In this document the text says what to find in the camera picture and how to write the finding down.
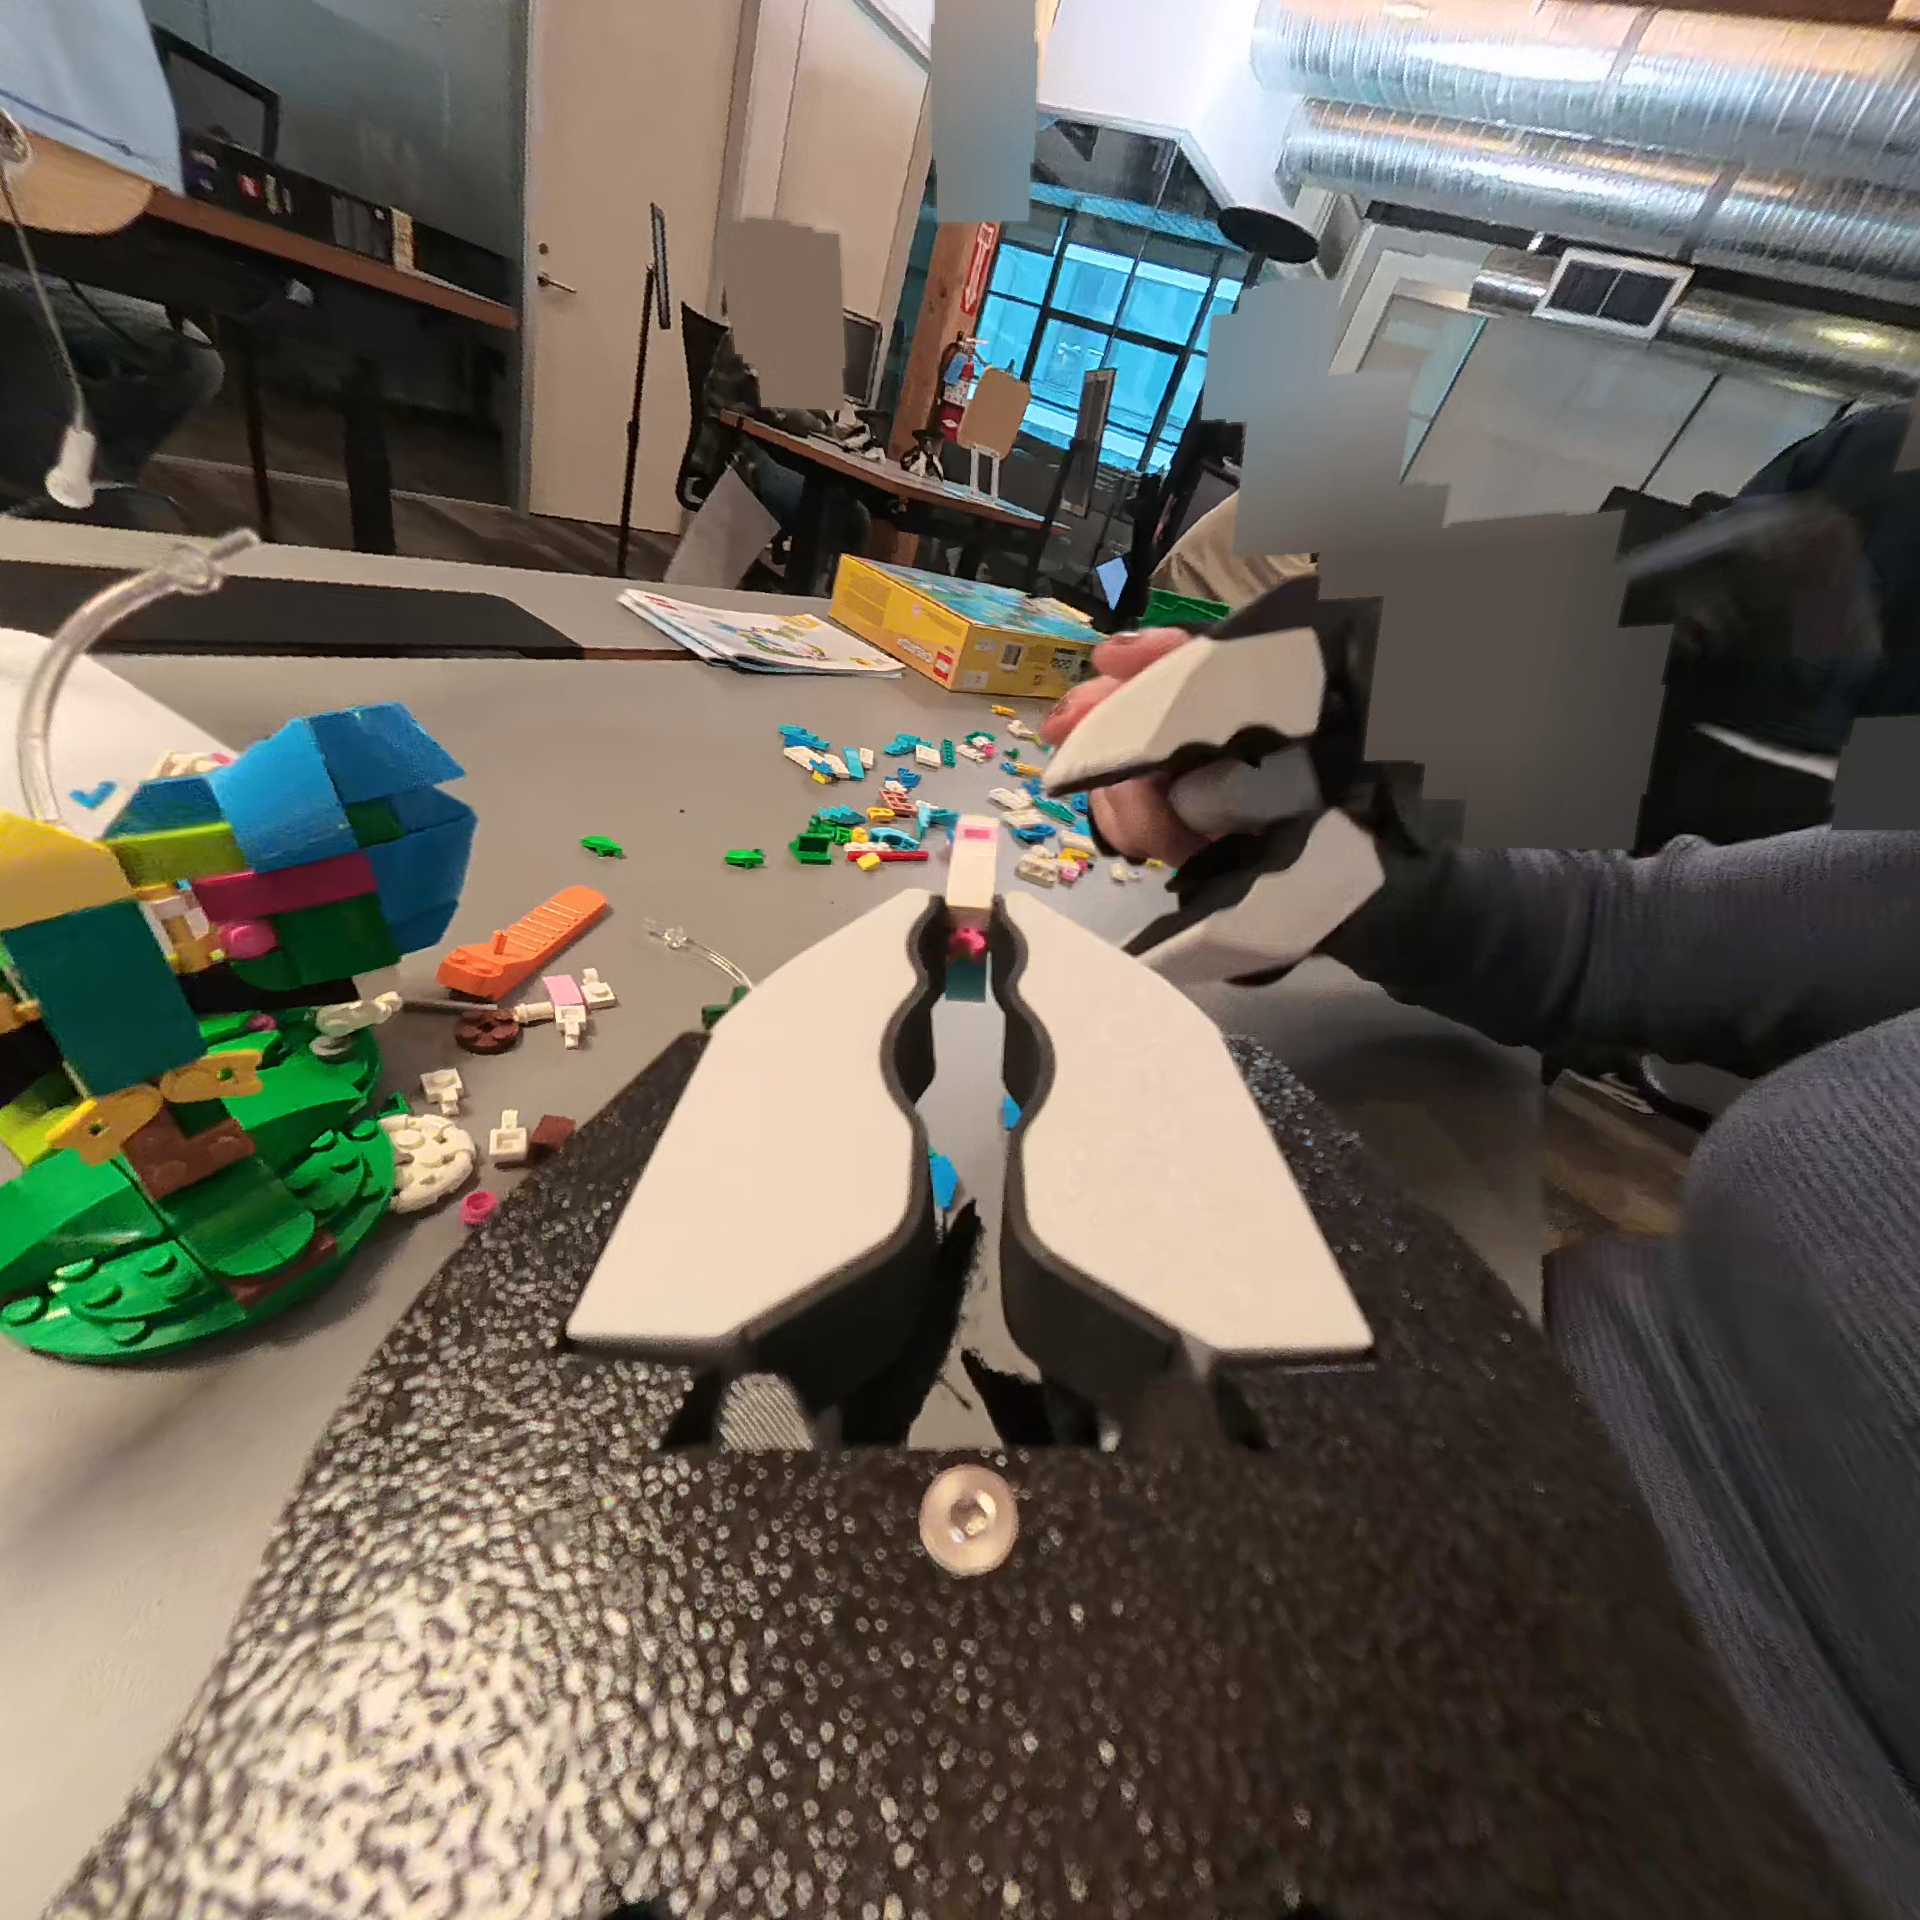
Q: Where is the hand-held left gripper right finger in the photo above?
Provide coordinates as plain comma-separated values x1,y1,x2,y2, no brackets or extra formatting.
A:
991,894,1376,1368

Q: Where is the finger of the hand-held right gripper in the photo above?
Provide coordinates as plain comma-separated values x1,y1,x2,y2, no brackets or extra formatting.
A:
1038,599,1383,797
1122,741,1386,986

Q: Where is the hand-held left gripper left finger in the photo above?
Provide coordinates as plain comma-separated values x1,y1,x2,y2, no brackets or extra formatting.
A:
564,886,945,1368

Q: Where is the small white pink lego assembly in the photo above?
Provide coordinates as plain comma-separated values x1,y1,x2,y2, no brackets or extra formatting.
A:
942,818,1003,1006

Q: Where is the colourful lego bird model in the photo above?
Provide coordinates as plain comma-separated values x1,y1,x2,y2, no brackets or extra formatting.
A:
0,525,477,1105

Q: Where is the green lego base build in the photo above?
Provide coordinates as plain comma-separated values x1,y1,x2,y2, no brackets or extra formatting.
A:
0,961,404,1366

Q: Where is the person's right forearm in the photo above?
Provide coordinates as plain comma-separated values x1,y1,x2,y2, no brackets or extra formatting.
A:
1350,828,1920,1085

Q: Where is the clear lego rod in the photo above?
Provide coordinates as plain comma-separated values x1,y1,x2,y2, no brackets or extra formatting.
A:
645,919,752,990

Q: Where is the yellow lego set box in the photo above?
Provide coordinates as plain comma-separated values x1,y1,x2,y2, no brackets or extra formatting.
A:
829,553,1105,695

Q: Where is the white round lego plate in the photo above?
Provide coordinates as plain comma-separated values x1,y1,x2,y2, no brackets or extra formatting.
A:
373,1112,477,1210

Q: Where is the orange lego brick separator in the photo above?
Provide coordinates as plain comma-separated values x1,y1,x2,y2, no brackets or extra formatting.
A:
438,886,610,998

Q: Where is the pile of loose lego pieces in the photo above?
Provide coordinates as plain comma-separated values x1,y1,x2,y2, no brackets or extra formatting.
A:
774,715,1152,892

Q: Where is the lego instruction booklet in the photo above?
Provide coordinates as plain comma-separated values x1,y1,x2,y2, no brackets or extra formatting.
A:
617,588,906,676

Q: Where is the person's right hand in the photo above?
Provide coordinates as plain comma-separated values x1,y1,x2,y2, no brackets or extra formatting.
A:
1038,625,1212,871

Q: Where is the wooden desk with black legs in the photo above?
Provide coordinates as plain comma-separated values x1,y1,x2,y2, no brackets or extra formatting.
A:
720,412,1073,603

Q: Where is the large paned window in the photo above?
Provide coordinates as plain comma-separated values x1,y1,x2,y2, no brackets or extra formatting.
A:
977,209,1253,472

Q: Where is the white air vent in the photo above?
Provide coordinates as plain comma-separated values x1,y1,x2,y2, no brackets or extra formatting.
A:
1532,250,1693,331

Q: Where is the black tripod stand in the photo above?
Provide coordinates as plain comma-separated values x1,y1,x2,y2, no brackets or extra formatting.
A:
617,204,674,578

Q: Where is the person's grey clothed body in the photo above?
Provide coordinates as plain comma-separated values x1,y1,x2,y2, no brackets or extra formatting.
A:
1543,1006,1920,1920

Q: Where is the white door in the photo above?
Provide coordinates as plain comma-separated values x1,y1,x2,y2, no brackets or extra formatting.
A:
525,0,752,531

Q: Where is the white rounded desk mat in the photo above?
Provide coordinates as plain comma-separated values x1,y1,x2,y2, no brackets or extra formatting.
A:
0,629,227,813

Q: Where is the wooden shelf desk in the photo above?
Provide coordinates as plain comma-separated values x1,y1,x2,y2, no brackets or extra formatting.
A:
0,145,521,557

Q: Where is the silver air duct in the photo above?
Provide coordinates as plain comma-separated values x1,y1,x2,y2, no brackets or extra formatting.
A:
1253,0,1920,397

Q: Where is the white hanging cord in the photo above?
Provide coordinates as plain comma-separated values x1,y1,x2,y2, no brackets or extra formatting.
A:
0,112,99,504

